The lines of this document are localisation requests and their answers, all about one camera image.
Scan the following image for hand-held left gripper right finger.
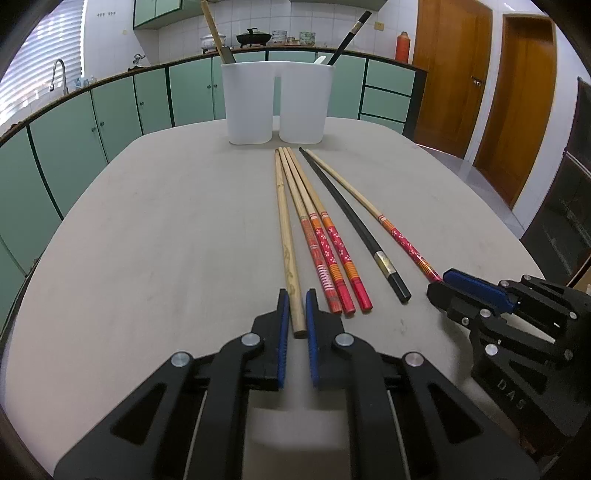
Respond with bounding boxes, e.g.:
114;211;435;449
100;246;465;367
305;288;541;480

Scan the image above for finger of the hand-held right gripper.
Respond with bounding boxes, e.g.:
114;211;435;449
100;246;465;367
427;281;490;330
442;269;520;315

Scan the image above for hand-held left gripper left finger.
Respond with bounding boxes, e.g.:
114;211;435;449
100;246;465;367
53;288;291;480

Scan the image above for plain wooden chopstick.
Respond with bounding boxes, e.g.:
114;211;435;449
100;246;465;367
274;148;308;339
200;1;232;63

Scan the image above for white two-compartment utensil holder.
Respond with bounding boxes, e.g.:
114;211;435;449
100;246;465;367
221;60;334;146

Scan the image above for black chopstick with metal band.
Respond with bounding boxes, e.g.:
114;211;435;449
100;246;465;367
329;10;373;66
298;147;413;304

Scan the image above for dark shelf cabinet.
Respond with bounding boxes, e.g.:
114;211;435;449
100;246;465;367
519;76;591;296

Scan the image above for brown wooden door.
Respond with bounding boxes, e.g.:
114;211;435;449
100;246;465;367
473;14;573;210
412;0;494;160

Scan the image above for green drawer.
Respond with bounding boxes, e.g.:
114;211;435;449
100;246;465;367
365;59;416;95
358;115;407;134
361;88;411;121

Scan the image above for green base cabinets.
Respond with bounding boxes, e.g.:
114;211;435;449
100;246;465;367
0;48;428;296

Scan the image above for black wok with lid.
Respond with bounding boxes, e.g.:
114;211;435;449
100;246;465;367
236;28;273;47

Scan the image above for steel kitchen faucet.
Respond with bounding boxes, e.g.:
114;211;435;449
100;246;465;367
50;58;68;95

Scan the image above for white window blinds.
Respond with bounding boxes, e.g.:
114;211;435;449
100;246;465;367
9;0;88;125

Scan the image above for green wall cabinets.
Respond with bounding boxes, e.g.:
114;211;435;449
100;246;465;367
133;0;206;29

